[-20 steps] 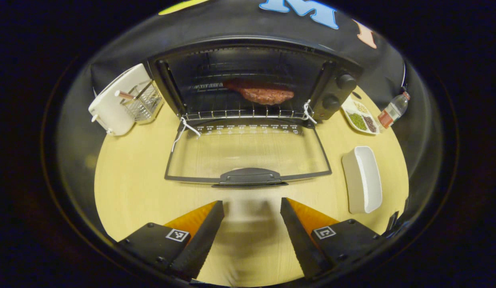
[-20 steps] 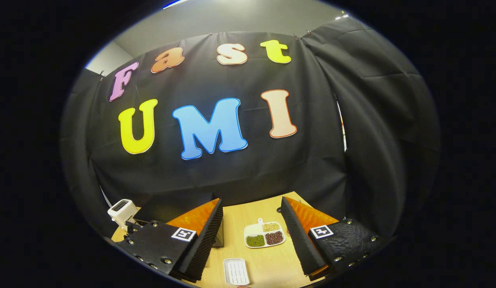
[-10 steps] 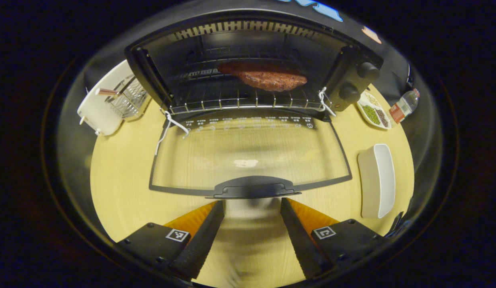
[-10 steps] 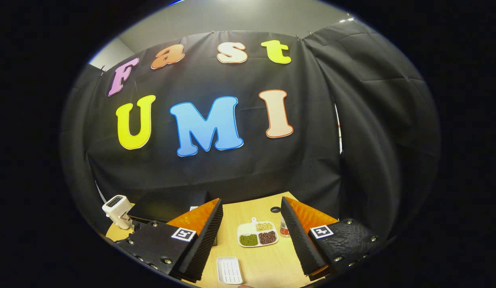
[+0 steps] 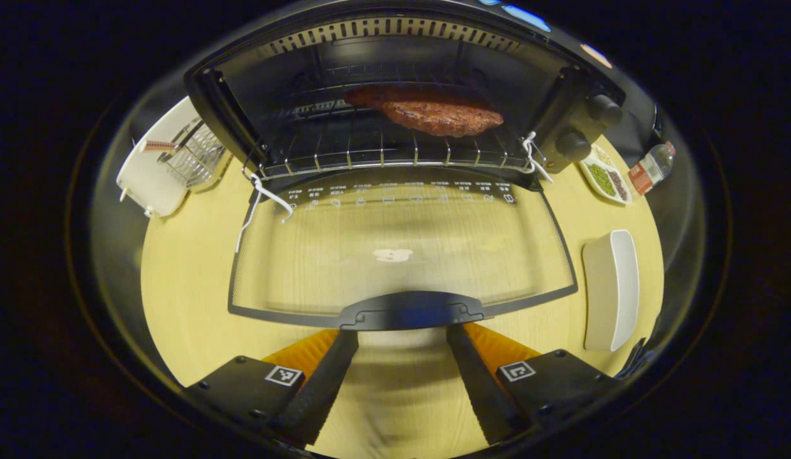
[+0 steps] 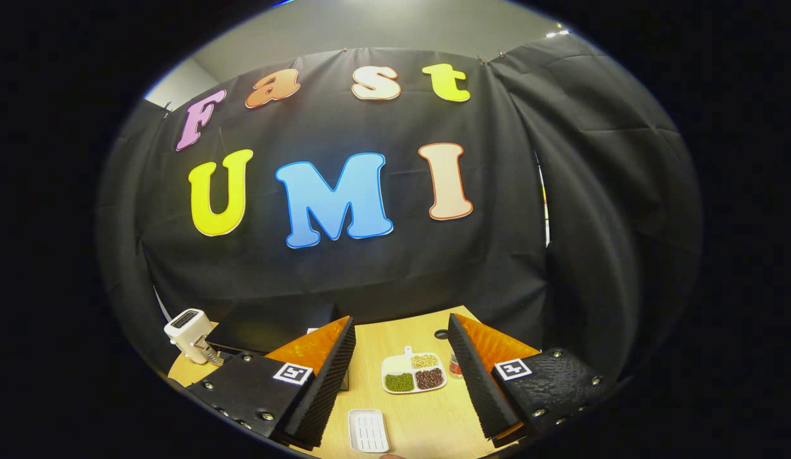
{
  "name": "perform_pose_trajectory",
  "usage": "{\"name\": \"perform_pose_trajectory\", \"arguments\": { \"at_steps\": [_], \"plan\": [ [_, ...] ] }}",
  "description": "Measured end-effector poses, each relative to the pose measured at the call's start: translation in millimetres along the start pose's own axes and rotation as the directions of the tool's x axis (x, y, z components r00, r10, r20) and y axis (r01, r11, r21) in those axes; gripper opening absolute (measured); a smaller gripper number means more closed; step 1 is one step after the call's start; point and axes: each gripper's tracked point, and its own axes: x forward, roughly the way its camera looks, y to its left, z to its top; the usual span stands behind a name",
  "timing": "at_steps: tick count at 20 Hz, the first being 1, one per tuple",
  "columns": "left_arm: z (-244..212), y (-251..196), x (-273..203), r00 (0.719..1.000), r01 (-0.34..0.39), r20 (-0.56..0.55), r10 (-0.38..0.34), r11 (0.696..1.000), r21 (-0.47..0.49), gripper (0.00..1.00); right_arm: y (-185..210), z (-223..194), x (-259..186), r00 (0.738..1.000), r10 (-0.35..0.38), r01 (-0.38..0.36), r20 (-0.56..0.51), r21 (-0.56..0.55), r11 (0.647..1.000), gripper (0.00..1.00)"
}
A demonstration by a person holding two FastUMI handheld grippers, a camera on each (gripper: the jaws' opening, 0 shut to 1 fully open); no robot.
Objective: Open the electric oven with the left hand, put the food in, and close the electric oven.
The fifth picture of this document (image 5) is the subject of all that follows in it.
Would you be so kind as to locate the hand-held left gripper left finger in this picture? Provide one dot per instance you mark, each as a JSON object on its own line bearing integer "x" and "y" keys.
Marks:
{"x": 325, "y": 395}

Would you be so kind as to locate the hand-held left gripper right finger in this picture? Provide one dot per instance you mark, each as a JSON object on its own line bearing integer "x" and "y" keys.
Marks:
{"x": 481, "y": 395}

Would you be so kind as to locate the black electric oven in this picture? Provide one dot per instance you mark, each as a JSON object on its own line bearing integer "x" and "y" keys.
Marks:
{"x": 408, "y": 309}

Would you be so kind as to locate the red meat piece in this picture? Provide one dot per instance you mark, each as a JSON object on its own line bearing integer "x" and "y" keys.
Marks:
{"x": 440, "y": 115}

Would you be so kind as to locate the white rectangular plate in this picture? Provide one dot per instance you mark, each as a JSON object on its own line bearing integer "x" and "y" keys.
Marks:
{"x": 615, "y": 287}

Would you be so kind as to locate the green mung beans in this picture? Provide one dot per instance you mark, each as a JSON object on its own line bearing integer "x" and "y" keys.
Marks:
{"x": 602, "y": 180}

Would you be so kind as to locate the dark red beans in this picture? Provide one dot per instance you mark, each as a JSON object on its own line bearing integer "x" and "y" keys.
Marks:
{"x": 619, "y": 185}

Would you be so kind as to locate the white divided dish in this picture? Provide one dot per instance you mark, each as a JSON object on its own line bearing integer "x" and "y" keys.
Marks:
{"x": 590, "y": 167}

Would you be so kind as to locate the pale soybeans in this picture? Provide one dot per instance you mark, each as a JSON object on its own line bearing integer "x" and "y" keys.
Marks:
{"x": 603, "y": 156}

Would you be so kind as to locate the clear plastic water bottle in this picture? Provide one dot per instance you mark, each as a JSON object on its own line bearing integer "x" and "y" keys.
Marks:
{"x": 654, "y": 167}

